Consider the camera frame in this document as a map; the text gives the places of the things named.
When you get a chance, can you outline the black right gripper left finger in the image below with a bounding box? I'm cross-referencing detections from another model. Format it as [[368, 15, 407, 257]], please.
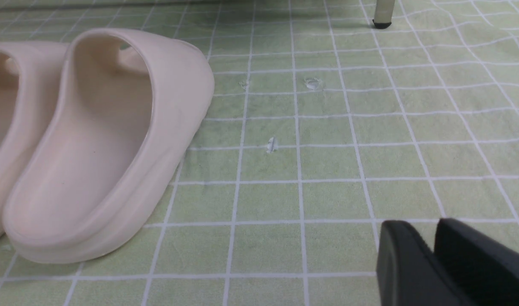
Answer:
[[376, 220, 472, 306]]

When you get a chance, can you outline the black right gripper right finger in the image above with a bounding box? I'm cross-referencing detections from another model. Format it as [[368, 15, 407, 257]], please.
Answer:
[[434, 218, 519, 306]]

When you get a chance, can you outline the green checkered floor mat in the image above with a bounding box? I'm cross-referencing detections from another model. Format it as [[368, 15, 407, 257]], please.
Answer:
[[0, 0, 519, 306]]

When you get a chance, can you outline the cream slide slipper right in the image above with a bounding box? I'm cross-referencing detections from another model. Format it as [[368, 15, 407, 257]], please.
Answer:
[[3, 28, 215, 264]]

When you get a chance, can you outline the cream slide slipper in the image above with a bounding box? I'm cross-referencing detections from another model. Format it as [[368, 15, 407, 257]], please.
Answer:
[[0, 41, 68, 237], [3, 28, 215, 264]]

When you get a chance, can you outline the cream slide slipper left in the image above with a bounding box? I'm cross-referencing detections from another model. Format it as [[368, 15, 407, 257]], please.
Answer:
[[0, 41, 68, 237]]

